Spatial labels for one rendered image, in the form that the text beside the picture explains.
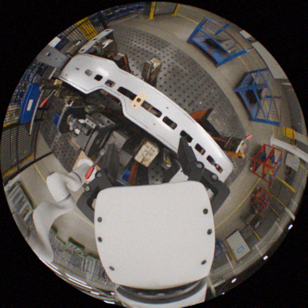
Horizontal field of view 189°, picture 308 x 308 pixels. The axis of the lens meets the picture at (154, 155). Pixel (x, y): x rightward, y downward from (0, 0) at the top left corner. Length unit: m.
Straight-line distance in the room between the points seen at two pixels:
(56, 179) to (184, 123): 0.68
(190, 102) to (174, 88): 0.16
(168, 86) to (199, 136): 0.47
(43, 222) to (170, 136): 0.68
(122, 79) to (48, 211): 0.66
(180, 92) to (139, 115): 0.47
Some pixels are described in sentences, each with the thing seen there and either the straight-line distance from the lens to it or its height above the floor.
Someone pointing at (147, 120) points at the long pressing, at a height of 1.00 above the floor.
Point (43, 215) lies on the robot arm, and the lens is 0.50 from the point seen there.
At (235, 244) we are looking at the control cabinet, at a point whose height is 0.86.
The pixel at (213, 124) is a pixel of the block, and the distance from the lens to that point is 0.55.
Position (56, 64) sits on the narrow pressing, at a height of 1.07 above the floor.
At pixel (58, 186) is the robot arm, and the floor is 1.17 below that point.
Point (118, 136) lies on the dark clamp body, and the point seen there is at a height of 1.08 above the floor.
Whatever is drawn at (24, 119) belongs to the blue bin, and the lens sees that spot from 1.05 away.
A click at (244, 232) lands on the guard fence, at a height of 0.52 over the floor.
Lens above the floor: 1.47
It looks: 73 degrees down
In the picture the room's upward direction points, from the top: 164 degrees clockwise
